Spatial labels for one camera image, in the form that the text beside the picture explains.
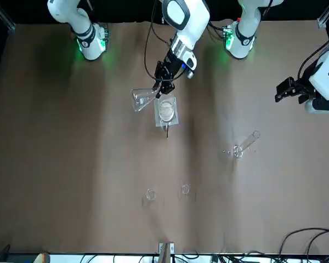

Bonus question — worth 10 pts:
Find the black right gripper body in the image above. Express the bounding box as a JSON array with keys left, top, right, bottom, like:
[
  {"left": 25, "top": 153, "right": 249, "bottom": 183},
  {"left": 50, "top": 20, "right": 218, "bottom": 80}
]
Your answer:
[{"left": 155, "top": 52, "right": 184, "bottom": 82}]

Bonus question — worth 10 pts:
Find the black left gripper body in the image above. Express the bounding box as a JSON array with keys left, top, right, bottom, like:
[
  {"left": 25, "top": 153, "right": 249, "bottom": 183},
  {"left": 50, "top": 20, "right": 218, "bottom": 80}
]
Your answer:
[{"left": 293, "top": 78, "right": 317, "bottom": 98}]

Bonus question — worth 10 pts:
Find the clear glass conical flask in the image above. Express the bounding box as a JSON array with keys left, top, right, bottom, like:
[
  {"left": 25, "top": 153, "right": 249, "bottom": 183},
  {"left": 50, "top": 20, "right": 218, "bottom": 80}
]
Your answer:
[{"left": 131, "top": 88, "right": 162, "bottom": 112}]

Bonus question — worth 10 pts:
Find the clear glass graduated cylinder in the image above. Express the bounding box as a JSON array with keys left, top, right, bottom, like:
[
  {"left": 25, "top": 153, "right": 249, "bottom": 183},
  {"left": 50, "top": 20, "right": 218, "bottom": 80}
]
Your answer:
[{"left": 232, "top": 130, "right": 262, "bottom": 160}]

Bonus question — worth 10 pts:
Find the large clear glass beaker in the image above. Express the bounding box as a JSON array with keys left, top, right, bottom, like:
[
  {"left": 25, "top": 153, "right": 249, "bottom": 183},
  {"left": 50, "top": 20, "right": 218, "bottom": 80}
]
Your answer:
[{"left": 157, "top": 98, "right": 175, "bottom": 123}]

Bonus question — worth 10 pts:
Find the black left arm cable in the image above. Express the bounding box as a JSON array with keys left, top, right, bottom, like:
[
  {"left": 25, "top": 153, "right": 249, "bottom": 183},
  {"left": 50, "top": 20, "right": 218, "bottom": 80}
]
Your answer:
[{"left": 297, "top": 38, "right": 329, "bottom": 82}]

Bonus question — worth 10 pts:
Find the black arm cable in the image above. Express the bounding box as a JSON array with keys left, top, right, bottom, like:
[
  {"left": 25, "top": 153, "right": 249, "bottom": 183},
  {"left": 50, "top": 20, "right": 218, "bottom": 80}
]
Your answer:
[
  {"left": 297, "top": 38, "right": 329, "bottom": 82},
  {"left": 143, "top": 0, "right": 172, "bottom": 82}
]

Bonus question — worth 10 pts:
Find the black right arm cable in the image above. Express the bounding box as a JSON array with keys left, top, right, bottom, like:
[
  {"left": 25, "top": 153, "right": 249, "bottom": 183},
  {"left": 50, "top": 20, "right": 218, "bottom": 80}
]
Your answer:
[{"left": 143, "top": 0, "right": 172, "bottom": 82}]

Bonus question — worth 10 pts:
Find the black left base cable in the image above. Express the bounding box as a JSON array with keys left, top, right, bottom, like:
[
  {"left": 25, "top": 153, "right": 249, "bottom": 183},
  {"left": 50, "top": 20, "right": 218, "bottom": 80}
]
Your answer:
[{"left": 208, "top": 21, "right": 229, "bottom": 41}]

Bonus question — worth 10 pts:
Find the aluminium frame post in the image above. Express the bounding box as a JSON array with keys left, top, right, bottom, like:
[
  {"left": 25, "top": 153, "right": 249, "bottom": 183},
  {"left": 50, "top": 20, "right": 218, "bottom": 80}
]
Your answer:
[
  {"left": 316, "top": 0, "right": 329, "bottom": 28},
  {"left": 158, "top": 242, "right": 175, "bottom": 263},
  {"left": 0, "top": 0, "right": 16, "bottom": 34}
]

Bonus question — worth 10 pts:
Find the long black table cable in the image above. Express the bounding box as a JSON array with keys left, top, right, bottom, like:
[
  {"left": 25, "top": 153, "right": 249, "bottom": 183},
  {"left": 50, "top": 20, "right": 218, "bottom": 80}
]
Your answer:
[
  {"left": 279, "top": 227, "right": 329, "bottom": 258},
  {"left": 307, "top": 231, "right": 329, "bottom": 258}
]

